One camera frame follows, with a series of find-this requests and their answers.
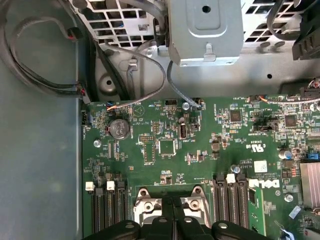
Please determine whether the round coin battery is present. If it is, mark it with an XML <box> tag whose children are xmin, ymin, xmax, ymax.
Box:
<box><xmin>107</xmin><ymin>117</ymin><xmax>131</xmax><ymax>140</ymax></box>

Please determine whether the thin grey wire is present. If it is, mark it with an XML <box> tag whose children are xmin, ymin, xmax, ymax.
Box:
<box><xmin>104</xmin><ymin>44</ymin><xmax>166</xmax><ymax>111</ymax></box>

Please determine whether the CPU socket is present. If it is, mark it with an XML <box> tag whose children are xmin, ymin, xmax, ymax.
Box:
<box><xmin>132</xmin><ymin>184</ymin><xmax>212</xmax><ymax>240</ymax></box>

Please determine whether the silver metal bracket box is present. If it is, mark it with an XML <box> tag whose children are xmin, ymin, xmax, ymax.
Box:
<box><xmin>166</xmin><ymin>0</ymin><xmax>245</xmax><ymax>68</ymax></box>

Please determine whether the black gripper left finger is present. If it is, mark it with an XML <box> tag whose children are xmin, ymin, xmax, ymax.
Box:
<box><xmin>83</xmin><ymin>197</ymin><xmax>174</xmax><ymax>240</ymax></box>

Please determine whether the green motherboard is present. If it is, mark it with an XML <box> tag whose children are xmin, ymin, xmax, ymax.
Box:
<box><xmin>81</xmin><ymin>96</ymin><xmax>320</xmax><ymax>240</ymax></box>

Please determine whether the green RAM stick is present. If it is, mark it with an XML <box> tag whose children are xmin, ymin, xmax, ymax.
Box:
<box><xmin>248</xmin><ymin>187</ymin><xmax>265</xmax><ymax>235</ymax></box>

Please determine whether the black power connector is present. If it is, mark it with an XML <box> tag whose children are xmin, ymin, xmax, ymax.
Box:
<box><xmin>291</xmin><ymin>0</ymin><xmax>320</xmax><ymax>61</ymax></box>

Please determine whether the black PC case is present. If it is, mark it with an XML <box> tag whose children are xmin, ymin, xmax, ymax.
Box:
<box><xmin>0</xmin><ymin>0</ymin><xmax>320</xmax><ymax>240</ymax></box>

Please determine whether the ribbed chipset heatsink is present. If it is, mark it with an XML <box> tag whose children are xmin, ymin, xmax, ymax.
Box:
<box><xmin>299</xmin><ymin>161</ymin><xmax>320</xmax><ymax>211</ymax></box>

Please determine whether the grey braided wire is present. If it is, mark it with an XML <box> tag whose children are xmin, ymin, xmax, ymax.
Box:
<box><xmin>166</xmin><ymin>61</ymin><xmax>202</xmax><ymax>109</ymax></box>

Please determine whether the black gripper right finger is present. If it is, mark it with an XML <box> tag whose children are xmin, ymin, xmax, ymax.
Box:
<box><xmin>173</xmin><ymin>197</ymin><xmax>267</xmax><ymax>240</ymax></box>

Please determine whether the grey sleeved cable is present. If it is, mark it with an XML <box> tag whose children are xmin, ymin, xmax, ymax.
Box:
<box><xmin>9</xmin><ymin>16</ymin><xmax>85</xmax><ymax>91</ymax></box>

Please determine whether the thick black cable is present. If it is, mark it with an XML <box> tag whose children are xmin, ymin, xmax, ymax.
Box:
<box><xmin>91</xmin><ymin>38</ymin><xmax>127</xmax><ymax>99</ymax></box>

